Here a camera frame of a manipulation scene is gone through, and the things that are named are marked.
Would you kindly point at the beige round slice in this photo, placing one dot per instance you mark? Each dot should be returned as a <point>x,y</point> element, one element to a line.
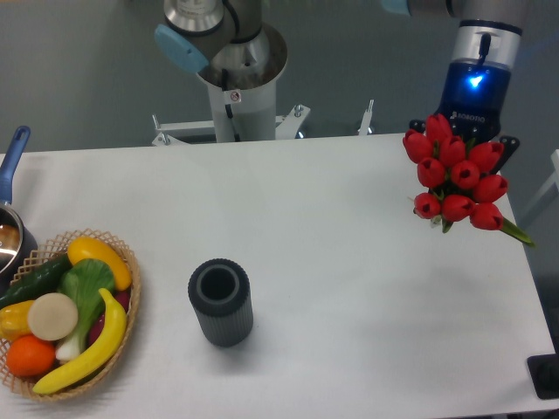
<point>52,316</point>

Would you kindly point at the dark red vegetable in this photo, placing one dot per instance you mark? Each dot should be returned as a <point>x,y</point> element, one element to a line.
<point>123,298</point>

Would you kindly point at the yellow banana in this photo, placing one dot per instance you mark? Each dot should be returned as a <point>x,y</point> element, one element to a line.
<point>101,351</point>

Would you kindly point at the dark grey ribbed vase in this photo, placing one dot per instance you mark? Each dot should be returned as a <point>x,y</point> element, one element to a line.
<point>220,293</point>

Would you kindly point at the red tulip bouquet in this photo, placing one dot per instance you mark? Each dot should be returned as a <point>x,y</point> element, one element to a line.
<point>459,179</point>

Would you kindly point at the woven wicker basket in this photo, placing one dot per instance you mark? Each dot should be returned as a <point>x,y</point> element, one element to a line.
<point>45,252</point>

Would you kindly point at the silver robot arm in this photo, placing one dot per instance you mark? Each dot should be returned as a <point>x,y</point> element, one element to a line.
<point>452,58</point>

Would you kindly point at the green bok choy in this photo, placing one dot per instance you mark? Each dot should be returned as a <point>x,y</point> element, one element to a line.
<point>81,284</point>

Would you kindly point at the blue handled saucepan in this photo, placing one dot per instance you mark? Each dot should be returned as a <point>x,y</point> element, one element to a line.
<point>17,242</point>

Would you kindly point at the black device at table edge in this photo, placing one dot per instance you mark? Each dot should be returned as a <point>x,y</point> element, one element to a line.
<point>543,370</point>

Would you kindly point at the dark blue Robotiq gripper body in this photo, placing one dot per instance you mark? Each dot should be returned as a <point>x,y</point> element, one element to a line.
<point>472,99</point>

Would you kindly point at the yellow bell pepper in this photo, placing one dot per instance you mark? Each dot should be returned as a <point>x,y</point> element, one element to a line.
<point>14,323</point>

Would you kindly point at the orange fruit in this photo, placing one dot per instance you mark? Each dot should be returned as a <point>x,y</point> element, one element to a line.
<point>30,356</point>

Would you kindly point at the green cucumber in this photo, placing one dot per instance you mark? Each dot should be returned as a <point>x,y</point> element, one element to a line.
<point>42,280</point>

